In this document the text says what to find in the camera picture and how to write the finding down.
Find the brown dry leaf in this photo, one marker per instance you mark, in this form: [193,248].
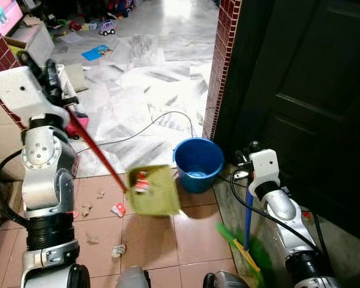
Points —
[85,209]
[101,193]
[93,238]

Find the television with pink picture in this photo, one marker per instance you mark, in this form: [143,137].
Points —
[3,15]

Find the blue picture book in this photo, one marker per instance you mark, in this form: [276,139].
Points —
[97,52]

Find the white low cabinet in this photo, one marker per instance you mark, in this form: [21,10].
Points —
[33,42]

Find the purple toy car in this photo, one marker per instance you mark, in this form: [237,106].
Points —
[107,27]

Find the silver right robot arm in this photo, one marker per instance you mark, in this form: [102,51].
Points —
[282,207]

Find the red white crumpled wrapper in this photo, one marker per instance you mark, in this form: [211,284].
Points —
[141,182]

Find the dark wooden door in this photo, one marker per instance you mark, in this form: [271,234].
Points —
[312,90]

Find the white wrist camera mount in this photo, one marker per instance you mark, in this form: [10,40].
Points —
[18,93]
[265,168]

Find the red snack wrapper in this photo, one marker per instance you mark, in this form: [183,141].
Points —
[74,213]

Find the red cloth bag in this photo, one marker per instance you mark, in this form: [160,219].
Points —
[79,125]

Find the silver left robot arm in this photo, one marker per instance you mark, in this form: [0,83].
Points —
[45,156]

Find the grey left robot leg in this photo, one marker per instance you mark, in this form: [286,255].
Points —
[134,278]

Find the small red floor scrap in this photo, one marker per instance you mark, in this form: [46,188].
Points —
[306,215]

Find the grey robot leg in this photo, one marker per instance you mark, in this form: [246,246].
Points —
[225,280]
[134,278]

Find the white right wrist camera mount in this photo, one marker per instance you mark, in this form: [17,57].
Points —
[265,168]

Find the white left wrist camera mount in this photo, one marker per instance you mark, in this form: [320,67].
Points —
[18,93]

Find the red white flat wrapper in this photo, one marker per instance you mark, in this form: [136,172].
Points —
[118,209]

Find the grey right robot leg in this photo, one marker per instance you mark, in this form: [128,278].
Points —
[225,280]

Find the blue plastic bucket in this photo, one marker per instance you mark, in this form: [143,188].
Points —
[198,174]

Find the white crumpled paper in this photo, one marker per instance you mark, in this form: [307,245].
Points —
[119,250]

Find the olive green cushion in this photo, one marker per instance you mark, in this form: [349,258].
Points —
[77,77]

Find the red toy vehicle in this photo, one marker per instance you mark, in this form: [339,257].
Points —
[75,25]

